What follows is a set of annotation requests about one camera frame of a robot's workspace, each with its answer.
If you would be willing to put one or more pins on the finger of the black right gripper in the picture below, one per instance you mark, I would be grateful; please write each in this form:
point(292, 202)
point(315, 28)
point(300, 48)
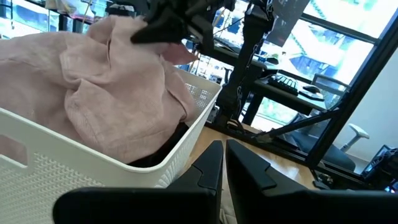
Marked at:
point(161, 29)
point(202, 34)

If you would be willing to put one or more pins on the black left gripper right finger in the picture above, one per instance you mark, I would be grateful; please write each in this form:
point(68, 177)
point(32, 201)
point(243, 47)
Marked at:
point(264, 202)

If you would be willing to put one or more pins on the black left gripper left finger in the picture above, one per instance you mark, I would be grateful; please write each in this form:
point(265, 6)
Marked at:
point(186, 202)

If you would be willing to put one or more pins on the black fleece garment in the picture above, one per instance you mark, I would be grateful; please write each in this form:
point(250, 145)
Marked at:
point(161, 152)

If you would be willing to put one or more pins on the pink linen garment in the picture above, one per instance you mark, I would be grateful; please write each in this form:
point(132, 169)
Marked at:
point(109, 102)

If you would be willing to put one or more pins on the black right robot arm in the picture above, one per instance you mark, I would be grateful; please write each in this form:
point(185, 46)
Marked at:
point(248, 62)

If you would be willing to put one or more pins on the black office chair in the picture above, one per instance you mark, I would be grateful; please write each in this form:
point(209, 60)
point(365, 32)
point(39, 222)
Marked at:
point(335, 155)

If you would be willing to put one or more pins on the black computer keyboard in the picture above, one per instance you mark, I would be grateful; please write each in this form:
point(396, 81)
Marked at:
point(283, 84)

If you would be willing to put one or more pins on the white plastic laundry basket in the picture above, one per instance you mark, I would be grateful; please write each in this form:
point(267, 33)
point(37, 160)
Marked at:
point(93, 174)

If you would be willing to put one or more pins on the dark desk with keyboard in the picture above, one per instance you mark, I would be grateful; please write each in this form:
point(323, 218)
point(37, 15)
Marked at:
point(280, 96)

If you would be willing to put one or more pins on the black computer mouse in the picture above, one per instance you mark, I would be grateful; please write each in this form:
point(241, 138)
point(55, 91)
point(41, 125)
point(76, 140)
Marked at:
point(311, 89)

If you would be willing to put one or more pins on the black metal table frame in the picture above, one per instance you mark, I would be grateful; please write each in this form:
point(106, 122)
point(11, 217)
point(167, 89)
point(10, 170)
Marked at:
point(351, 93)

